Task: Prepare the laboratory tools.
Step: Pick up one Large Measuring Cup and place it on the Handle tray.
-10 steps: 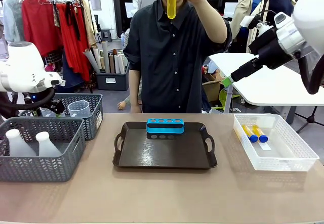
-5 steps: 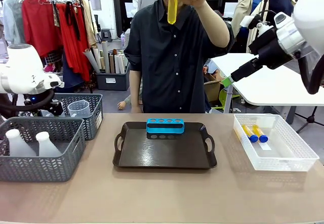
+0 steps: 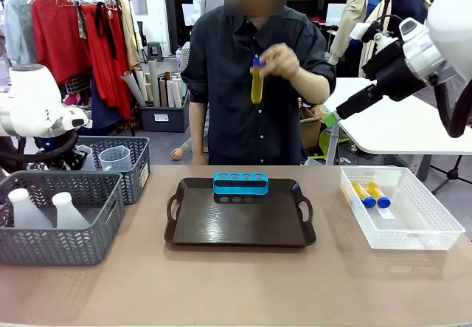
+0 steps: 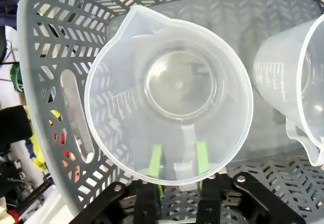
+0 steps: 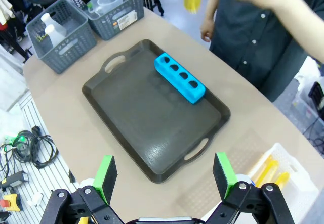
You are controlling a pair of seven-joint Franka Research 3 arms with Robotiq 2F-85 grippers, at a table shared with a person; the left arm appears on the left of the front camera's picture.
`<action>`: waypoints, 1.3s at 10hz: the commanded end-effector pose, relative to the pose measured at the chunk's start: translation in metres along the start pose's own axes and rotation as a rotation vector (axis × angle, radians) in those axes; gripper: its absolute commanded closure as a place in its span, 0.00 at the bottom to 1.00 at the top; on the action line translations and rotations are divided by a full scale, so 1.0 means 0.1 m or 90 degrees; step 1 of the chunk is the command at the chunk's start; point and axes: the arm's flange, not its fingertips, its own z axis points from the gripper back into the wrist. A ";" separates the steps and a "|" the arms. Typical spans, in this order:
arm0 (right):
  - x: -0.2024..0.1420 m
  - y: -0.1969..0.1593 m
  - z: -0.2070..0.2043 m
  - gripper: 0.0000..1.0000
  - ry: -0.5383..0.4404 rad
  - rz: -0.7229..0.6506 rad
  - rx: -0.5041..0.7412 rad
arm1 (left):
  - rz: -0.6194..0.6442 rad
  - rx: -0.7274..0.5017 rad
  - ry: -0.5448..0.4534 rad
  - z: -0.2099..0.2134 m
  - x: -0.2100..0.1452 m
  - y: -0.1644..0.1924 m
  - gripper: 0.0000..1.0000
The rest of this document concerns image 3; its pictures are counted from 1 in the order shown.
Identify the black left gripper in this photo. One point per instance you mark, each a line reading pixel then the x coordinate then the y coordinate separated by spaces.
pixel 70 159

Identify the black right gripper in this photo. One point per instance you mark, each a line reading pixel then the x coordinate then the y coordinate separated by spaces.
pixel 394 76

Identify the white plastic conical flask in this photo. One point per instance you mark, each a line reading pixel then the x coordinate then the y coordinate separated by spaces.
pixel 27 212
pixel 70 214

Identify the yellow test tube blue cap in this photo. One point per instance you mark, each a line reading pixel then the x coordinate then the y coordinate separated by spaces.
pixel 363 194
pixel 257 87
pixel 380 194

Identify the person's right forearm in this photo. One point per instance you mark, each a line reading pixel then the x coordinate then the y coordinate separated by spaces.
pixel 198 131

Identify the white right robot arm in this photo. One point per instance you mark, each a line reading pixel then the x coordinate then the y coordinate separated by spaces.
pixel 450 9

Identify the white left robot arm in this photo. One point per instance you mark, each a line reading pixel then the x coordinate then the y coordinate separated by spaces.
pixel 29 98

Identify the person's left forearm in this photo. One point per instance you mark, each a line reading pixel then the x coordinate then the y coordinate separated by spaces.
pixel 313 87

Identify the person's left hand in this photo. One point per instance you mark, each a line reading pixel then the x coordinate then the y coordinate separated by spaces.
pixel 284 61

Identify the white work table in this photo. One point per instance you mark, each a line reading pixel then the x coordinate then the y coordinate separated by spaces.
pixel 391 131

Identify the green plastic chair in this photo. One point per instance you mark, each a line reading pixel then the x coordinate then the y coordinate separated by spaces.
pixel 328 142

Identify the cardboard box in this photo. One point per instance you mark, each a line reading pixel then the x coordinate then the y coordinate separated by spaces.
pixel 309 127

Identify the dark blue garment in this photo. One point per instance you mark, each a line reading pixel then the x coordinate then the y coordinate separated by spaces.
pixel 105 109

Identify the small grey plastic basket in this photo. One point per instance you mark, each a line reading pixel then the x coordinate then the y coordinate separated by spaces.
pixel 136 172

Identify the mannequin in beige coat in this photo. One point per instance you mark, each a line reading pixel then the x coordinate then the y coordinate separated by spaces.
pixel 354 20

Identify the long red dress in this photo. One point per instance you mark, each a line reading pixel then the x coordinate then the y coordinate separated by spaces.
pixel 107 83

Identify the large grey plastic basket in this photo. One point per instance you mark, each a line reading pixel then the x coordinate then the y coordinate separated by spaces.
pixel 55 246

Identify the grey paper roll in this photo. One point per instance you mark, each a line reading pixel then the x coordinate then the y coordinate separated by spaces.
pixel 134 89
pixel 154 83

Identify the dark grey storage bin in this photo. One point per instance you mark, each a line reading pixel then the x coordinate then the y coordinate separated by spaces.
pixel 166 118

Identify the mannequin in navy top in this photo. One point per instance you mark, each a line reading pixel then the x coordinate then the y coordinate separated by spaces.
pixel 409 6

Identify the child mannequin doll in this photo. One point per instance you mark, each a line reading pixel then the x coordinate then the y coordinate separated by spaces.
pixel 181 150

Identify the small white paper label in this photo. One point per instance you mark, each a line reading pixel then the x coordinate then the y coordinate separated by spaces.
pixel 385 213

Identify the red blouse garment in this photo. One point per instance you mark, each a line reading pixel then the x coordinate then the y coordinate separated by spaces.
pixel 55 39

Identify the white paper roll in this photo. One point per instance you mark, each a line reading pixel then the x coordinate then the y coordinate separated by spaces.
pixel 176 92

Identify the brown paper roll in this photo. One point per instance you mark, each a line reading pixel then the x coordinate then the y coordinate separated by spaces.
pixel 167 78

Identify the person in dark shirt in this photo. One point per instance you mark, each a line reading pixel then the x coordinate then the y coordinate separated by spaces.
pixel 228 83

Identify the grey plastic stool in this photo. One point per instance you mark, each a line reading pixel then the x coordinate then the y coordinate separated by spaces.
pixel 155 50

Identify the white plastic basket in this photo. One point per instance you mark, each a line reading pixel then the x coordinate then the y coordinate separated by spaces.
pixel 413 231

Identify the beige hanging garment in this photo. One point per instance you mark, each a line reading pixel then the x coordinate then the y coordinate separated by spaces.
pixel 131 31

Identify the grey blue knit garment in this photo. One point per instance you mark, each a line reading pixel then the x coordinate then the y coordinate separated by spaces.
pixel 16 28

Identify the blue test tube rack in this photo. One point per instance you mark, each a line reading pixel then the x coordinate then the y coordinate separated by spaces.
pixel 239 192

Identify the dark brown serving tray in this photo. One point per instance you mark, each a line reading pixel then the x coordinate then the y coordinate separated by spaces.
pixel 239 225

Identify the bare white mannequin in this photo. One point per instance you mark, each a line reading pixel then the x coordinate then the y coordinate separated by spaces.
pixel 196 6

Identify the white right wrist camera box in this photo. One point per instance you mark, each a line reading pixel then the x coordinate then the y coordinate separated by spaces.
pixel 359 31

